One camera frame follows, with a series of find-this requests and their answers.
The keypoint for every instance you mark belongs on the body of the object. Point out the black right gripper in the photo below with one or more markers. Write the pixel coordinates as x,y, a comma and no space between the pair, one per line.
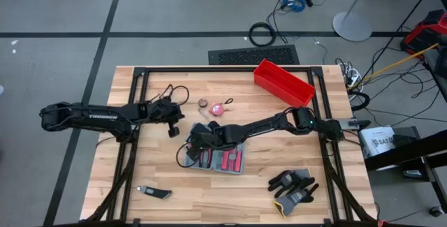
220,138

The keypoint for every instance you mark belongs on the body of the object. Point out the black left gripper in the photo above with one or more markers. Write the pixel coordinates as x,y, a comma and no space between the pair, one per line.
167,111

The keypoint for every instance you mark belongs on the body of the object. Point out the grey plastic tool case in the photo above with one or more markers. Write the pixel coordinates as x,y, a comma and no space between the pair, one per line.
216,157

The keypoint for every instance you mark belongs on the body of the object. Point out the pink tape measure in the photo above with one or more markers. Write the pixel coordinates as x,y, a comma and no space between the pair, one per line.
216,109

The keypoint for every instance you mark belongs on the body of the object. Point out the pink screwdriver bit holder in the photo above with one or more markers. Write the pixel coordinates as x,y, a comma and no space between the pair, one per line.
236,161

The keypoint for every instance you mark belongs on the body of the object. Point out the red plastic bin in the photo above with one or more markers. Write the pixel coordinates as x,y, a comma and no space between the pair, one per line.
283,85

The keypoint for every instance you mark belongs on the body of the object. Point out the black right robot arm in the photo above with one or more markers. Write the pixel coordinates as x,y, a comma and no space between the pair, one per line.
272,124

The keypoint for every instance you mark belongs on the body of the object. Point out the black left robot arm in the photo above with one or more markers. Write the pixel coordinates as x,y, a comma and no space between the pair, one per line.
87,117

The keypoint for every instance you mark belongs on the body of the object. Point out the small silver metal piece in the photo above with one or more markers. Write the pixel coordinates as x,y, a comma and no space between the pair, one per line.
203,114

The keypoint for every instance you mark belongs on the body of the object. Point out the clear safety glasses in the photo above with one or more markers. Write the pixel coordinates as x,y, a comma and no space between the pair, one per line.
161,96

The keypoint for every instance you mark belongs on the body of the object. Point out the small round metal object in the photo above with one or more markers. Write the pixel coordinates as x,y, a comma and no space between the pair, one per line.
203,103

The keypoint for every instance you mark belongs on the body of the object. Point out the black utility knife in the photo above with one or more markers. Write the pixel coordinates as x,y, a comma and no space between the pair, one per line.
155,192

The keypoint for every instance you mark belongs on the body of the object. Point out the grey black work glove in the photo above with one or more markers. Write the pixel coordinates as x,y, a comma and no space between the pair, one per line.
290,178

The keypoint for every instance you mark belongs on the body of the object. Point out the white power strip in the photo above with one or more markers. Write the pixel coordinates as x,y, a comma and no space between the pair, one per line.
353,78

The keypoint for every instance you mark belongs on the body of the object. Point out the white printed booklet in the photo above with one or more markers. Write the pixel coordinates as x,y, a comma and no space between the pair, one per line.
377,143

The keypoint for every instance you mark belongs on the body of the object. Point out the black metal stand beam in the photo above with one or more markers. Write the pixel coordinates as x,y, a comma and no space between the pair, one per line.
401,153

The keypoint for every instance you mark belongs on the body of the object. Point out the black caster wheel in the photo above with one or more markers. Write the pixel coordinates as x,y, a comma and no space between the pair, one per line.
436,211

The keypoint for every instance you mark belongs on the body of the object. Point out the red black floor machine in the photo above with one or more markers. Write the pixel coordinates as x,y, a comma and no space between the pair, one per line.
424,31

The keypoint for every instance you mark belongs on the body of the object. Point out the white round pedestal stand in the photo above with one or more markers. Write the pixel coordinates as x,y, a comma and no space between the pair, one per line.
351,26

